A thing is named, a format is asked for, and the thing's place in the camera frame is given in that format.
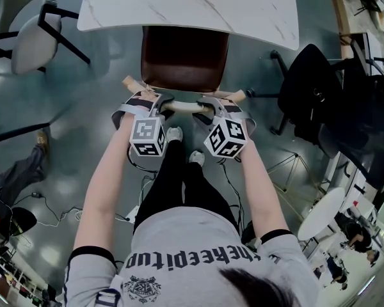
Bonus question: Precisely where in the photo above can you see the person's right hand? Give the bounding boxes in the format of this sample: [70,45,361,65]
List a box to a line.
[220,97,243,113]

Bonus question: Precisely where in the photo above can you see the white power strip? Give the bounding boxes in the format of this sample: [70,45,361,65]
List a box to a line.
[126,205,140,222]

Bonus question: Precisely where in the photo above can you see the round white table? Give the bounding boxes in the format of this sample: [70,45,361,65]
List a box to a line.
[297,187,346,241]

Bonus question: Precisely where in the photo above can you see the person's right forearm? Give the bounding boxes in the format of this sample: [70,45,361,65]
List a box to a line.
[238,139,292,239]

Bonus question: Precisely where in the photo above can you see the person's left forearm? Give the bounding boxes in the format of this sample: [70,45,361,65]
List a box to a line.
[73,113,138,252]

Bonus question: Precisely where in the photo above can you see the person's right grey shoe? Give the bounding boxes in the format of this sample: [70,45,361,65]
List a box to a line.
[188,150,207,166]

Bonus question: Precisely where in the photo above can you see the cluttered wooden desk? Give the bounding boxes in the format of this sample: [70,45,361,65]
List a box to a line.
[326,0,384,60]

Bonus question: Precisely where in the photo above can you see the person's black trousers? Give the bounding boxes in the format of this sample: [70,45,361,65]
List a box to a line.
[132,139,241,236]

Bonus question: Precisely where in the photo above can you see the grey upholstered chair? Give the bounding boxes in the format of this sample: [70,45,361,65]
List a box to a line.
[0,0,92,76]

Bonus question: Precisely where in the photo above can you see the person's left hand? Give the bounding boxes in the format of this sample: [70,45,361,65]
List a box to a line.
[127,91,159,111]

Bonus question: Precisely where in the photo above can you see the person's left grey shoe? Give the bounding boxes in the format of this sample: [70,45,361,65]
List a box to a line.
[166,126,184,143]

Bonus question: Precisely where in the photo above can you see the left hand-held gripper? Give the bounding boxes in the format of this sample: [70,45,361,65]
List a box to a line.
[111,91,176,157]

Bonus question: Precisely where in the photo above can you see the person's grey printed shirt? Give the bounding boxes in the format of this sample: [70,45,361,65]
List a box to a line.
[63,206,321,307]

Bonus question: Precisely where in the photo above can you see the brown leather seat chair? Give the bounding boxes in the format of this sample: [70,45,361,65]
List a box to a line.
[121,26,246,113]

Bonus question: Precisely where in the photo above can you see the person's grey shoe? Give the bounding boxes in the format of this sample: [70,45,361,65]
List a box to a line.
[166,126,184,143]
[188,150,207,166]

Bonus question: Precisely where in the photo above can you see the gold wire frame stand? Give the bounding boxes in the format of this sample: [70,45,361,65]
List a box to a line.
[267,152,327,223]

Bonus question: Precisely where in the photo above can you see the white marble table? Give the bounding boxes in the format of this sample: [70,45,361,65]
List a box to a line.
[76,0,300,51]

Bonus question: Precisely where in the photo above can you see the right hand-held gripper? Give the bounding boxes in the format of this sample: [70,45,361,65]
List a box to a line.
[191,97,257,161]

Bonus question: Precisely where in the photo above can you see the black office chair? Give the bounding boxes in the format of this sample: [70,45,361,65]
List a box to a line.
[246,43,384,188]

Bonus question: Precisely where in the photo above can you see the black floor cable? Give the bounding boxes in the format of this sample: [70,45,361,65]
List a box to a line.
[15,191,84,227]

